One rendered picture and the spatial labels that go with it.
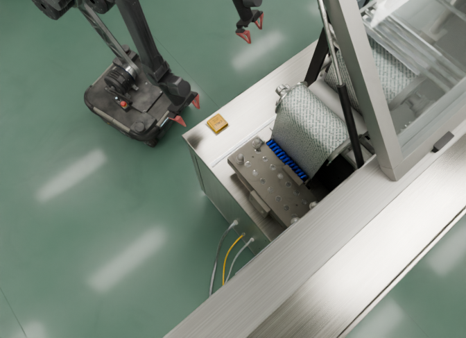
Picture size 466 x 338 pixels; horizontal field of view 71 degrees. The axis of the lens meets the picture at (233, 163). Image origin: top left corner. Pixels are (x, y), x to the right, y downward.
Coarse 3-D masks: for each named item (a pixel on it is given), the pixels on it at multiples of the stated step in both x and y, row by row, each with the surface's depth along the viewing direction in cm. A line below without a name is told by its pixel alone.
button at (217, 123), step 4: (216, 116) 147; (220, 116) 147; (208, 120) 146; (212, 120) 146; (216, 120) 146; (220, 120) 146; (224, 120) 146; (208, 124) 147; (212, 124) 145; (216, 124) 145; (220, 124) 145; (224, 124) 145; (212, 128) 146; (216, 128) 145; (220, 128) 145; (216, 132) 145
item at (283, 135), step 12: (276, 120) 118; (276, 132) 125; (288, 132) 116; (288, 144) 122; (300, 144) 114; (288, 156) 130; (300, 156) 120; (312, 156) 112; (300, 168) 127; (312, 168) 118
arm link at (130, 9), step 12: (108, 0) 82; (120, 0) 84; (132, 0) 86; (120, 12) 91; (132, 12) 89; (132, 24) 92; (144, 24) 94; (132, 36) 98; (144, 36) 97; (144, 48) 101; (156, 48) 105; (144, 60) 107; (156, 60) 108; (144, 72) 114; (156, 72) 111
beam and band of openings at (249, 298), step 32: (352, 192) 59; (384, 192) 59; (320, 224) 57; (352, 224) 57; (288, 256) 55; (320, 256) 55; (224, 288) 53; (256, 288) 53; (288, 288) 53; (192, 320) 52; (224, 320) 52; (256, 320) 52
